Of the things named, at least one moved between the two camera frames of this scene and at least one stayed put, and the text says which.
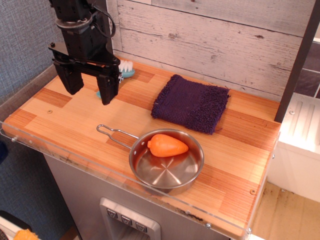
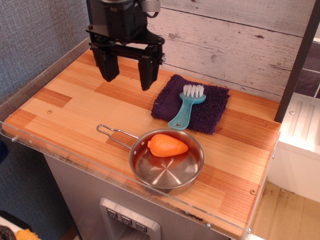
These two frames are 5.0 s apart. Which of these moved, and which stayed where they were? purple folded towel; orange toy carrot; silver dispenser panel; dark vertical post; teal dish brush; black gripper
Moved: black gripper; teal dish brush
Stayed: purple folded towel; dark vertical post; orange toy carrot; silver dispenser panel
